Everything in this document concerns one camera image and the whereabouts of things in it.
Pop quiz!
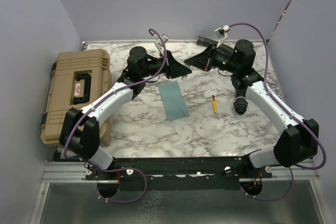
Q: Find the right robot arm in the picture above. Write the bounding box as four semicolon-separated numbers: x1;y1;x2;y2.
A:
184;37;319;177

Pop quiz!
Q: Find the tan plastic tool case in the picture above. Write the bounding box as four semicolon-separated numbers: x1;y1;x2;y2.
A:
40;49;112;146

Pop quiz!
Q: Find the black corrugated hose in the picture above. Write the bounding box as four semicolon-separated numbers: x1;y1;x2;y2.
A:
196;35;248;116

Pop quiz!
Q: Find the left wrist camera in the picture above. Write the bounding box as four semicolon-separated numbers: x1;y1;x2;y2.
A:
154;34;169;54

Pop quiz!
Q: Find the purple cable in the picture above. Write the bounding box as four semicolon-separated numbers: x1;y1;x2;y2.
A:
228;23;328;170
63;28;169;159

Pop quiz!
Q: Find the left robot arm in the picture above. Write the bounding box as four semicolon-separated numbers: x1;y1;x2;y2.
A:
59;46;192;179

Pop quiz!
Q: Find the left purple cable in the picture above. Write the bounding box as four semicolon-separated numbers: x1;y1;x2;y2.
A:
63;28;169;159

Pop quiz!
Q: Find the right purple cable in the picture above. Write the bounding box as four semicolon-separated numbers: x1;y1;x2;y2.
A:
228;23;328;170

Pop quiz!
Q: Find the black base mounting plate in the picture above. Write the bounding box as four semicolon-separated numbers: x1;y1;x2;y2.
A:
86;156;272;191

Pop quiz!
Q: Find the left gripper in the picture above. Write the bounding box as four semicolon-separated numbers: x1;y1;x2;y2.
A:
141;50;192;79

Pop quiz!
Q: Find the aluminium frame rail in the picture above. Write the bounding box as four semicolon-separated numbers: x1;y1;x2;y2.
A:
41;162;319;183

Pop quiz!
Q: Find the teal envelope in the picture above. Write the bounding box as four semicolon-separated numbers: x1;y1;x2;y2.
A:
158;81;190;121

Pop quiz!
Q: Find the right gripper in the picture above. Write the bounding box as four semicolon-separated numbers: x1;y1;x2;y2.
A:
185;43;239;74

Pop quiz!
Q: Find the yellow utility knife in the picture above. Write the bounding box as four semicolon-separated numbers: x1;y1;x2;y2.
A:
212;95;217;113

